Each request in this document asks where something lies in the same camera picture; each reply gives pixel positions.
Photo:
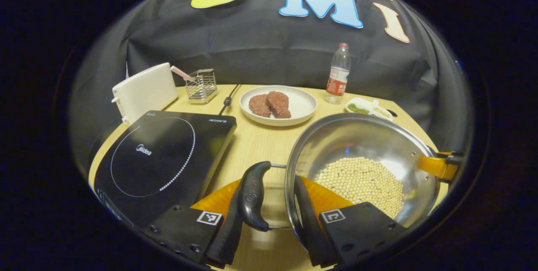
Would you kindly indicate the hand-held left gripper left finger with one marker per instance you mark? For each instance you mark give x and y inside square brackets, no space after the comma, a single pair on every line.
[227,237]

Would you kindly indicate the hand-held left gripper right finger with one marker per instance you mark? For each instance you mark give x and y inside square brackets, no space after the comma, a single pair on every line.
[313,229]

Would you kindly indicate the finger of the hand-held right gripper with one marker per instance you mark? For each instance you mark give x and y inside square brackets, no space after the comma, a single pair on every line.
[437,166]

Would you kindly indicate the pile of yellow soybeans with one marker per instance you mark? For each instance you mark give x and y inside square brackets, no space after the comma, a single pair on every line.
[361,182]

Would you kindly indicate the stainless steel pot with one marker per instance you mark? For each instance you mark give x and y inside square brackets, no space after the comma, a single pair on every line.
[357,140]

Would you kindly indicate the black induction cooktop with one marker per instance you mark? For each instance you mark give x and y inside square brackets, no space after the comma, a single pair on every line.
[159,157]

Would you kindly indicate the pile of small pale beans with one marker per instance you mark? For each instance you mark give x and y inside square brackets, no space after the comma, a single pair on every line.
[381,112]

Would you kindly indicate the white divided dish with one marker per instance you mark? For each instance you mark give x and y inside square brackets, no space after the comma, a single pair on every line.
[367,105]

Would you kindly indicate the pile of green mung beans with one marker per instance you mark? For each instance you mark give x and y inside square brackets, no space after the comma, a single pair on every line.
[358,108]

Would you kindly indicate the round white plate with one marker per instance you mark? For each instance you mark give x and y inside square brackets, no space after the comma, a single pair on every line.
[300,103]

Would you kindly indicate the red meat patty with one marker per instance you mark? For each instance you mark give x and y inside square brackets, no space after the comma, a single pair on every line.
[259,105]
[278,103]

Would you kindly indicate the clear plastic water bottle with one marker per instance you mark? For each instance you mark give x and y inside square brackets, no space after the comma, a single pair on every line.
[337,82]

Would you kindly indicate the white toaster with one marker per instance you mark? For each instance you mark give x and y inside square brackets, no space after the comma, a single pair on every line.
[145,90]

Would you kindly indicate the pink striped straw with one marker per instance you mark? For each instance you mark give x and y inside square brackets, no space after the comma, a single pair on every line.
[180,72]

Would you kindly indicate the black backdrop cloth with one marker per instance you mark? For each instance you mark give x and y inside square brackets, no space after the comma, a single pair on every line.
[260,48]

